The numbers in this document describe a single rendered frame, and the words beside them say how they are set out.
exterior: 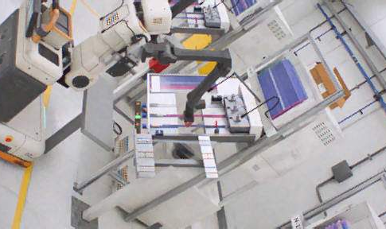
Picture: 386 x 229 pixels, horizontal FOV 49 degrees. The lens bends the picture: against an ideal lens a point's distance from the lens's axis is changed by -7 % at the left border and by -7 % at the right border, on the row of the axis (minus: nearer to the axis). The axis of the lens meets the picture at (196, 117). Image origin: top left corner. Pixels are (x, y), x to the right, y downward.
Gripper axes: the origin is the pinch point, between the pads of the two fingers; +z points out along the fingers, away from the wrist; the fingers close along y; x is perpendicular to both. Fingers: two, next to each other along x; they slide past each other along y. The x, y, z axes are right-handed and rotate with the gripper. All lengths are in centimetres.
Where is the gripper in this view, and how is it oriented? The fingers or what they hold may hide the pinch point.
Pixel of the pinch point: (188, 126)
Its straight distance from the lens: 302.3
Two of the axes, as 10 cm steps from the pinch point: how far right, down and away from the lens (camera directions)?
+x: -9.9, -0.2, -1.3
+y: -0.8, -6.5, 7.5
